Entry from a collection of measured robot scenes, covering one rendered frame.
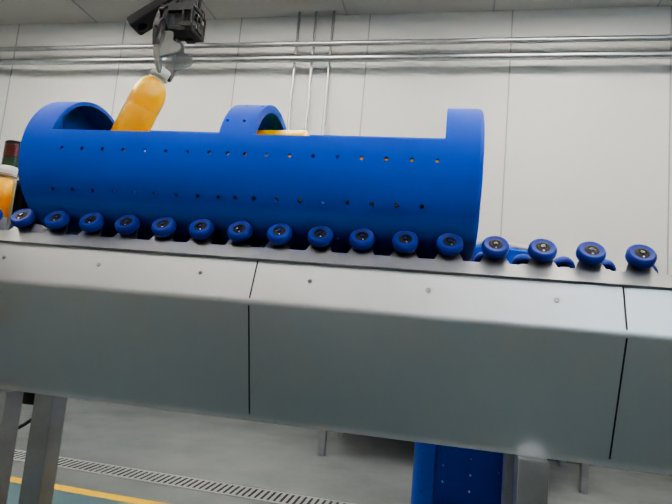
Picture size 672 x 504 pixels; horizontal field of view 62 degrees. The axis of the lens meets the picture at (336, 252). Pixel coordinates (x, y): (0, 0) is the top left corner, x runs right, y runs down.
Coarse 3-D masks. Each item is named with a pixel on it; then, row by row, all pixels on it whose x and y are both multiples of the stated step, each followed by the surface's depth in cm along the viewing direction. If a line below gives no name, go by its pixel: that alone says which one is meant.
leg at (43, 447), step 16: (48, 400) 119; (64, 400) 122; (32, 416) 119; (48, 416) 119; (64, 416) 123; (32, 432) 119; (48, 432) 118; (32, 448) 118; (48, 448) 118; (32, 464) 118; (48, 464) 119; (32, 480) 117; (48, 480) 119; (32, 496) 117; (48, 496) 119
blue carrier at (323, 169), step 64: (64, 128) 118; (256, 128) 101; (448, 128) 94; (64, 192) 107; (128, 192) 104; (192, 192) 101; (256, 192) 99; (320, 192) 96; (384, 192) 94; (448, 192) 92
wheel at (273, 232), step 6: (270, 228) 100; (276, 228) 100; (282, 228) 99; (288, 228) 99; (270, 234) 98; (276, 234) 98; (282, 234) 98; (288, 234) 98; (270, 240) 99; (276, 240) 98; (282, 240) 98; (288, 240) 99
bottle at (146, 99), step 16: (144, 80) 118; (160, 80) 120; (128, 96) 118; (144, 96) 117; (160, 96) 119; (128, 112) 117; (144, 112) 118; (112, 128) 118; (128, 128) 117; (144, 128) 119
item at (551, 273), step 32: (0, 224) 111; (32, 224) 110; (224, 256) 99; (256, 256) 98; (288, 256) 97; (320, 256) 97; (352, 256) 96; (384, 256) 95; (416, 256) 95; (448, 256) 94
